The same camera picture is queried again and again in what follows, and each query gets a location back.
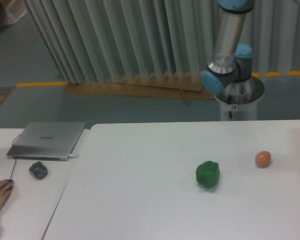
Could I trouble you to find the brown cardboard floor sheet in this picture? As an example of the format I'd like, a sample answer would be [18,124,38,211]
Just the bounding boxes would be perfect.
[63,72,215,105]

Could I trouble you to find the small black controller device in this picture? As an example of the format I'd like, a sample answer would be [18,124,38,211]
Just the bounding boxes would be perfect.
[29,161,49,180]

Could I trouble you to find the brown egg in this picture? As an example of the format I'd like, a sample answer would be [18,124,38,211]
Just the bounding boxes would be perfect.
[254,151,272,168]

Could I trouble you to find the green bell pepper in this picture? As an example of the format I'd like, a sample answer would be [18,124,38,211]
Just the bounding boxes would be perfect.
[195,160,220,189]

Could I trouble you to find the silver closed laptop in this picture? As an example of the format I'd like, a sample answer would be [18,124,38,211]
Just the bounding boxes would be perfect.
[6,121,86,161]

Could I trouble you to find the white laptop plug cable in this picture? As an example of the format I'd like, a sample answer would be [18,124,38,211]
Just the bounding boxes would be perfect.
[69,129,91,159]

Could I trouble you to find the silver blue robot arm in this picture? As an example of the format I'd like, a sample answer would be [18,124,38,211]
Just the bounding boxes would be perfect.
[200,0,300,94]

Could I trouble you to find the black mouse cable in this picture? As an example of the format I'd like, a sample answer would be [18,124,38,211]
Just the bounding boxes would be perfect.
[8,132,22,181]

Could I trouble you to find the pale green folding curtain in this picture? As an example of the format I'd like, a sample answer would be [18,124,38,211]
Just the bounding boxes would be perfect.
[24,0,300,84]

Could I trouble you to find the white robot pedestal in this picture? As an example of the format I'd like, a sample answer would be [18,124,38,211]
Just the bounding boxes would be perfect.
[215,76,265,121]

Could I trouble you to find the clear plastic bag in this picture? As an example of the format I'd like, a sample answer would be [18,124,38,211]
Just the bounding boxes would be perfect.
[2,0,27,26]

